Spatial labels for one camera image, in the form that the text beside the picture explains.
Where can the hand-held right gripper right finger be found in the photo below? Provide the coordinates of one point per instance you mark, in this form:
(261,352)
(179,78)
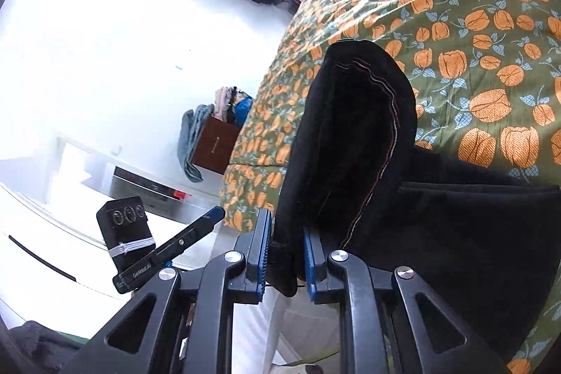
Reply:
(312,269)

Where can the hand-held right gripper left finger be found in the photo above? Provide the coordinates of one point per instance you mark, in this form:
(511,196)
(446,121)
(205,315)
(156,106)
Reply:
(258,264)

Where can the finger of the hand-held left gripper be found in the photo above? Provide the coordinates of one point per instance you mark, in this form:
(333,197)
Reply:
(188,234)

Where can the black pants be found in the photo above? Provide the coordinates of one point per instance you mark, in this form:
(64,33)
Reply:
(385,190)

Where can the grey appliance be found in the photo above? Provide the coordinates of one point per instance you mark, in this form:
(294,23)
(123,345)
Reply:
(149,185)

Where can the brown wooden nightstand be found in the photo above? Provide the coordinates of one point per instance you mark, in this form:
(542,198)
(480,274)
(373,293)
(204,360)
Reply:
(214,146)

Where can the blue jeans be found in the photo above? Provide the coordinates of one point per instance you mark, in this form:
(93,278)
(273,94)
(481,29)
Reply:
(190,141)

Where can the green orange floral blanket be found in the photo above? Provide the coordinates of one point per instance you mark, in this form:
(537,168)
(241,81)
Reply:
(460,28)

